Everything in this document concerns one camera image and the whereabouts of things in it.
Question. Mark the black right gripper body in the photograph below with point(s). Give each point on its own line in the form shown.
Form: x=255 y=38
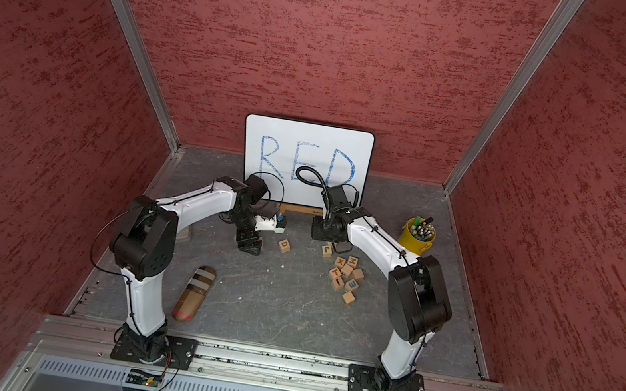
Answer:
x=324 y=229

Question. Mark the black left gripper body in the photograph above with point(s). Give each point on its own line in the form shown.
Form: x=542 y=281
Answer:
x=246 y=235

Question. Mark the wooden block letter D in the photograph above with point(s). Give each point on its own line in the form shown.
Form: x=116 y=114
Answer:
x=285 y=246

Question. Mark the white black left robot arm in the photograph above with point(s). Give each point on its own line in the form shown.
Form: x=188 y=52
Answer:
x=144 y=247

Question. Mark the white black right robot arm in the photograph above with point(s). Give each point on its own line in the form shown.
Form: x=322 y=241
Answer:
x=418 y=303

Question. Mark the wooden block letter X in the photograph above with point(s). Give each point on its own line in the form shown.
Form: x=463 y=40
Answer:
x=340 y=262

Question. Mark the wooden block letter M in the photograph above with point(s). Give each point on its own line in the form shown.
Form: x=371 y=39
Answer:
x=353 y=261

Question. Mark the wooden block red letter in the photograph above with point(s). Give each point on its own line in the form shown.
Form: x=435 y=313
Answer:
x=334 y=273

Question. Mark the wooden block blue letter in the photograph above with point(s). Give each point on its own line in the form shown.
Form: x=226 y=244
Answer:
x=351 y=286

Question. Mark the plain wooden block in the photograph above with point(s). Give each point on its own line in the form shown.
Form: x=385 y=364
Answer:
x=357 y=275
x=347 y=270

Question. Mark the plain wooden block right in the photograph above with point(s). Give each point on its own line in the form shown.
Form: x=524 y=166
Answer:
x=357 y=275

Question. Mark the beige whiteboard eraser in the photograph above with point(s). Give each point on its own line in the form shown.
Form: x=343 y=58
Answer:
x=184 y=235

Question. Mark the wooden block nearest front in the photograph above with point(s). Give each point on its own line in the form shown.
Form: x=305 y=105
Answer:
x=349 y=298

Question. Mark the white dry-erase board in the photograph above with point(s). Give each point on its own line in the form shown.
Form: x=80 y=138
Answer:
x=276 y=147

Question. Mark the yellow pen cup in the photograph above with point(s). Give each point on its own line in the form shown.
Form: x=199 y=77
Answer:
x=418 y=235

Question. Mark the striped brown pencil case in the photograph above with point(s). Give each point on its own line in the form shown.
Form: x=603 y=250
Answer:
x=192 y=297

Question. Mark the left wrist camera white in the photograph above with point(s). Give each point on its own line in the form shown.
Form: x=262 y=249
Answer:
x=276 y=224

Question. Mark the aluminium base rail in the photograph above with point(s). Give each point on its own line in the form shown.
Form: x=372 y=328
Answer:
x=84 y=349

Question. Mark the aluminium corner frame post right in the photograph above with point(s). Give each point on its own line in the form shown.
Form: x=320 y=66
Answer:
x=541 y=47

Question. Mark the aluminium corner frame post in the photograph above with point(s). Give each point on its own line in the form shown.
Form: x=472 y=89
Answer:
x=134 y=40
x=541 y=47

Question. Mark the aluminium corner frame post left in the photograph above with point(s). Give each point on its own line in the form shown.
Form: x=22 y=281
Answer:
x=134 y=40

